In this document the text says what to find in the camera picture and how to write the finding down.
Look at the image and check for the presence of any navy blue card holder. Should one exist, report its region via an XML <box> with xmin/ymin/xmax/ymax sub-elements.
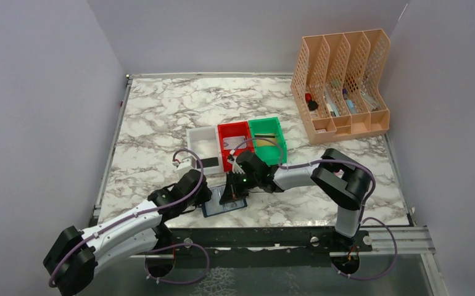
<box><xmin>202</xmin><ymin>185</ymin><xmax>247</xmax><ymax>218</ymax></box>

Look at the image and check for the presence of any red black stamp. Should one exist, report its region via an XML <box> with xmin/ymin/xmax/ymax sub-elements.
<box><xmin>305</xmin><ymin>92</ymin><xmax>319</xmax><ymax>112</ymax></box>

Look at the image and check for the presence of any grey stapler in rack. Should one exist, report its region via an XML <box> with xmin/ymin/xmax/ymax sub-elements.
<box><xmin>360</xmin><ymin>90</ymin><xmax>380</xmax><ymax>111</ymax></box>

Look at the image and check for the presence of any gold card in green bin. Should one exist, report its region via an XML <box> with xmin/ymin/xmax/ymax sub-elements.
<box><xmin>254</xmin><ymin>133</ymin><xmax>278</xmax><ymax>147</ymax></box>

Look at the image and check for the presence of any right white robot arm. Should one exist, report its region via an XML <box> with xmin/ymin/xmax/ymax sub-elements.
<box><xmin>219</xmin><ymin>149</ymin><xmax>375</xmax><ymax>251</ymax></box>

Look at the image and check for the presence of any black card in white bin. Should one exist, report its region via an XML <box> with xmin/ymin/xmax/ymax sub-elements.
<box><xmin>201</xmin><ymin>157</ymin><xmax>220</xmax><ymax>168</ymax></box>

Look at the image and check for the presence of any peach file organizer rack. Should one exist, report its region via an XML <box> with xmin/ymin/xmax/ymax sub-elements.
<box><xmin>291</xmin><ymin>29</ymin><xmax>390</xmax><ymax>144</ymax></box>

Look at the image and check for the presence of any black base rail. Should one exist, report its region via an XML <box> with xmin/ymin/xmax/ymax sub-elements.
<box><xmin>78</xmin><ymin>218</ymin><xmax>434</xmax><ymax>271</ymax></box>

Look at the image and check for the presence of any white plastic bin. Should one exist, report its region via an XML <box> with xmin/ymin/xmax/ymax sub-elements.
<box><xmin>186</xmin><ymin>126</ymin><xmax>223</xmax><ymax>176</ymax></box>

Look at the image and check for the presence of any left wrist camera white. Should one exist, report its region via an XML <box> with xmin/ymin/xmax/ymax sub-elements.
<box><xmin>173</xmin><ymin>157</ymin><xmax>196</xmax><ymax>178</ymax></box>

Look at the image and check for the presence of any red plastic bin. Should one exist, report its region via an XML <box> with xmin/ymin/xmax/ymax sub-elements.
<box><xmin>217</xmin><ymin>121</ymin><xmax>251</xmax><ymax>172</ymax></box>

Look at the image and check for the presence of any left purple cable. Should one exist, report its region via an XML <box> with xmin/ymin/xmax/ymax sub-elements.
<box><xmin>48</xmin><ymin>148</ymin><xmax>205</xmax><ymax>289</ymax></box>

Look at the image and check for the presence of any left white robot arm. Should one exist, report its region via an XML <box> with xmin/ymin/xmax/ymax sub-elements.
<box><xmin>43</xmin><ymin>169</ymin><xmax>212</xmax><ymax>295</ymax></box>

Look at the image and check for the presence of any clear pen pack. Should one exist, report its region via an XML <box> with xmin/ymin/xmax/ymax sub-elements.
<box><xmin>324</xmin><ymin>87</ymin><xmax>339</xmax><ymax>117</ymax></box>

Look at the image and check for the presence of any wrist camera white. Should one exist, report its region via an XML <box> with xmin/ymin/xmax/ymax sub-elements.
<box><xmin>227</xmin><ymin>149</ymin><xmax>244</xmax><ymax>174</ymax></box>
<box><xmin>173</xmin><ymin>157</ymin><xmax>196</xmax><ymax>178</ymax></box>

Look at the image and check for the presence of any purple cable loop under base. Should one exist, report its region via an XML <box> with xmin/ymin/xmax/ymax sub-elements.
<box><xmin>144</xmin><ymin>243</ymin><xmax>210</xmax><ymax>285</ymax></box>

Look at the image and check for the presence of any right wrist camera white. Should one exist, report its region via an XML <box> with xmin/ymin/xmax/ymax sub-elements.
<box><xmin>227</xmin><ymin>149</ymin><xmax>244</xmax><ymax>174</ymax></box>

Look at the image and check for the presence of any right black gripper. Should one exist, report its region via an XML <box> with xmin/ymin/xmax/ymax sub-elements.
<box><xmin>220</xmin><ymin>170</ymin><xmax>260</xmax><ymax>205</ymax></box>

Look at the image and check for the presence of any green plastic bin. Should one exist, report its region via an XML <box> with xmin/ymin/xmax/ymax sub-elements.
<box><xmin>248</xmin><ymin>117</ymin><xmax>287</xmax><ymax>165</ymax></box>

